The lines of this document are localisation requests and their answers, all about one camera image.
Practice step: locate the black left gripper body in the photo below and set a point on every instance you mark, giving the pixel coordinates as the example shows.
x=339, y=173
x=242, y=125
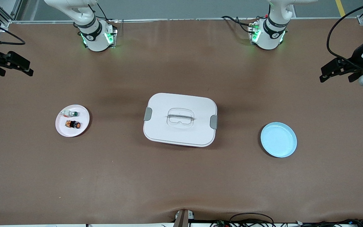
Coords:
x=354, y=58

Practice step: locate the orange push-button switch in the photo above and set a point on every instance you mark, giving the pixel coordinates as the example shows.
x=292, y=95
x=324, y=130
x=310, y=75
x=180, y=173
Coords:
x=72, y=125

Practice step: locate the white lidded storage box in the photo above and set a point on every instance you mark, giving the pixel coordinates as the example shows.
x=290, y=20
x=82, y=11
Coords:
x=181, y=132

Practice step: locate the yellow floor tape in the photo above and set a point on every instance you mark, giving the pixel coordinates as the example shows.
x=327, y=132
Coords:
x=340, y=8

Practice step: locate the pink round plate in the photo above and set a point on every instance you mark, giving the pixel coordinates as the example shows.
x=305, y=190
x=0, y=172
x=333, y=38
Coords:
x=71, y=133

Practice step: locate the light blue round plate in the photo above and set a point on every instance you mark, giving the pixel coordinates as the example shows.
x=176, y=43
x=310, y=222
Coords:
x=278, y=139

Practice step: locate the green push-button switch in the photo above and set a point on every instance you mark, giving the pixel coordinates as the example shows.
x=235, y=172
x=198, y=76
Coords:
x=71, y=113

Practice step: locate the metal table edge rail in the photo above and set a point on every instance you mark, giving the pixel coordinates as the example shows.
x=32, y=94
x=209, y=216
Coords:
x=181, y=19

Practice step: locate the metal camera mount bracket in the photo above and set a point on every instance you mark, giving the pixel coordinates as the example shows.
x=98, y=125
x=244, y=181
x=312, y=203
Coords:
x=183, y=219

